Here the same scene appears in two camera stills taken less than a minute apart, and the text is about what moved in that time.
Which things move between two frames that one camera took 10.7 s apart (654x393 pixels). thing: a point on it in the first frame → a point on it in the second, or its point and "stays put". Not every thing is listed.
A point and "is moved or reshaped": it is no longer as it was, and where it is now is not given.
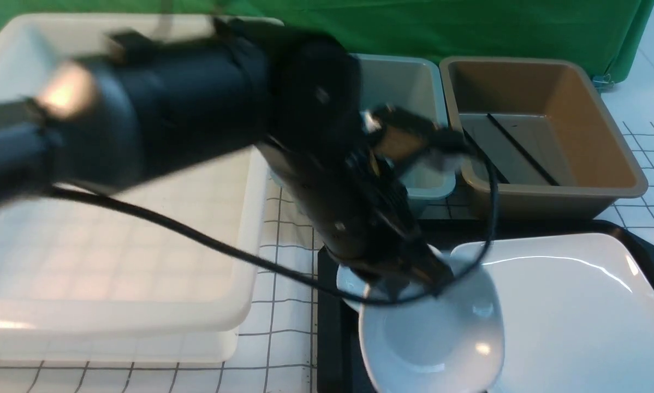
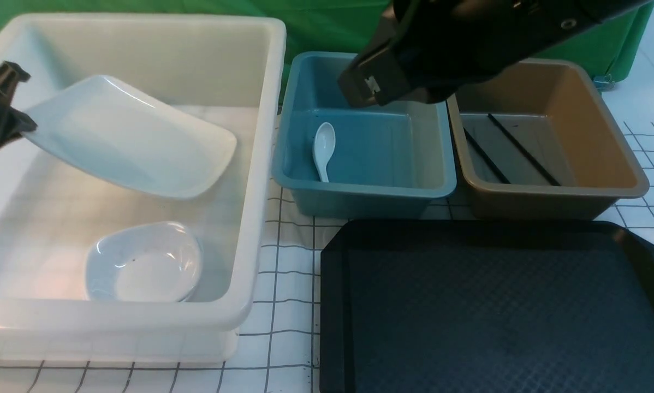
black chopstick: [524, 152] stays put
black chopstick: [501, 178] stays put
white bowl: [350, 279] → [153, 262]
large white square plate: [582, 315] is moved or reshaped
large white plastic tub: [65, 280] stays put
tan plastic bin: [558, 149] stays put
